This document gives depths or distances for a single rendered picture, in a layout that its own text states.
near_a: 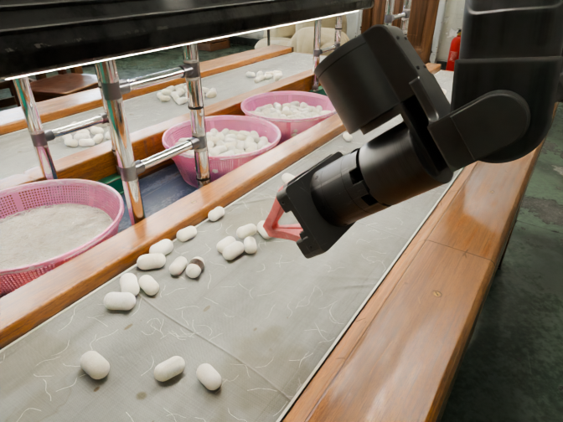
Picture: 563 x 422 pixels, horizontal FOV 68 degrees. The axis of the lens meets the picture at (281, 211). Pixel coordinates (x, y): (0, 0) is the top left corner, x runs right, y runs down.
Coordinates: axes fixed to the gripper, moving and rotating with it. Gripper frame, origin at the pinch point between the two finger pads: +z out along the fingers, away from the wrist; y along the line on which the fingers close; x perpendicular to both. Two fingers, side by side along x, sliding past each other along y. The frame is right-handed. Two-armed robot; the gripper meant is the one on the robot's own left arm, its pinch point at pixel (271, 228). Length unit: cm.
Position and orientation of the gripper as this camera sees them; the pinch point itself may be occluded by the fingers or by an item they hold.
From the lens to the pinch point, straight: 45.2
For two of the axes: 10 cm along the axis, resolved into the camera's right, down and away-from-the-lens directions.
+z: -6.3, 3.4, 7.0
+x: 5.3, 8.4, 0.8
